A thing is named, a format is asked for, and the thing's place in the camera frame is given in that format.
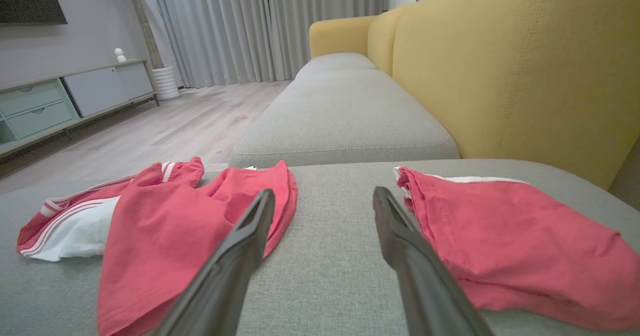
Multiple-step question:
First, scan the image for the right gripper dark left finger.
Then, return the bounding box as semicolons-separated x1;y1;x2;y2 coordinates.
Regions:
150;189;277;336

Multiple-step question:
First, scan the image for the grey pleated curtain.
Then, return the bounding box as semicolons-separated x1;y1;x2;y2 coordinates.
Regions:
132;0;391;89

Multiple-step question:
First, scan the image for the yellow sofa armrest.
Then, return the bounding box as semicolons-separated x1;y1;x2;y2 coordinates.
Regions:
308;15;377;59

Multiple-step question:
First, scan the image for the red white sports jersey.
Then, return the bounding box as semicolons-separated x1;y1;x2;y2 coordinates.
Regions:
393;165;640;333
16;157;299;336

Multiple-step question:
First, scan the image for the grey sofa seat cushion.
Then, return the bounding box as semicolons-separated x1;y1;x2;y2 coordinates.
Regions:
229;69;461;169
295;52;379;81

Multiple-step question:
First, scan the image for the pale low tv cabinet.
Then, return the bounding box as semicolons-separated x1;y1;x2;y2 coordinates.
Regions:
0;59;160;158

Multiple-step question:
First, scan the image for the white ribbed cylinder bin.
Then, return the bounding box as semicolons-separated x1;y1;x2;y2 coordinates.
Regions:
151;66;181;101

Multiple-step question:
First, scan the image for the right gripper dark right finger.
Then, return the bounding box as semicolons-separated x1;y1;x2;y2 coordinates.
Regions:
372;186;495;336

